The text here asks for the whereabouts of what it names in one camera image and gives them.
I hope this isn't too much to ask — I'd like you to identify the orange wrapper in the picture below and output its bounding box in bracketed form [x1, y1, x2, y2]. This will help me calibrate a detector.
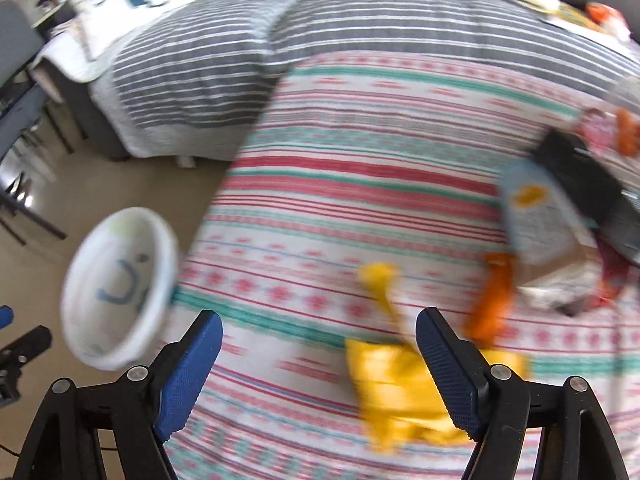
[464, 252, 514, 348]

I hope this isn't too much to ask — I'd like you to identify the red snack wrapper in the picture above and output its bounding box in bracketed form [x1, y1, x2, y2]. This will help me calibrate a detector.
[596, 235, 630, 308]

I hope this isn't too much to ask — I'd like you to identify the grey striped sofa blanket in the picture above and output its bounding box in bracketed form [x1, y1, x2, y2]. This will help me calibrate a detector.
[90, 0, 639, 160]

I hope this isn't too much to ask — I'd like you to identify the yellow snack wrapper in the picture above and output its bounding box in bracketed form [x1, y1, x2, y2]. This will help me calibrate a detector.
[344, 261, 532, 453]

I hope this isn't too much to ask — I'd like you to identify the patterned tablecloth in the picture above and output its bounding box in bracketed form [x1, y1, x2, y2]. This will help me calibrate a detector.
[159, 49, 640, 480]

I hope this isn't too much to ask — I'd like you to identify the white trash bin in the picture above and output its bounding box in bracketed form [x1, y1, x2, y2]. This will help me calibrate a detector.
[60, 207, 179, 370]

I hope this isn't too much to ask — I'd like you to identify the red soda can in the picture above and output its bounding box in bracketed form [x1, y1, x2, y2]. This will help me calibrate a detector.
[576, 107, 617, 157]

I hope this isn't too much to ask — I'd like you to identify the black plastic food tray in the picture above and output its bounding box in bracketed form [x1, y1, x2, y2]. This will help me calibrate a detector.
[530, 128, 639, 266]

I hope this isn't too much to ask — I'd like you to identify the orange tangerine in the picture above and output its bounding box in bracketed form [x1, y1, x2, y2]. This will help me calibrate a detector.
[615, 107, 639, 157]

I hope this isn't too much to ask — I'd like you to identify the brown milk carton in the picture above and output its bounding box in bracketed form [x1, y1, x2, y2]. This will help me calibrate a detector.
[499, 157, 602, 316]

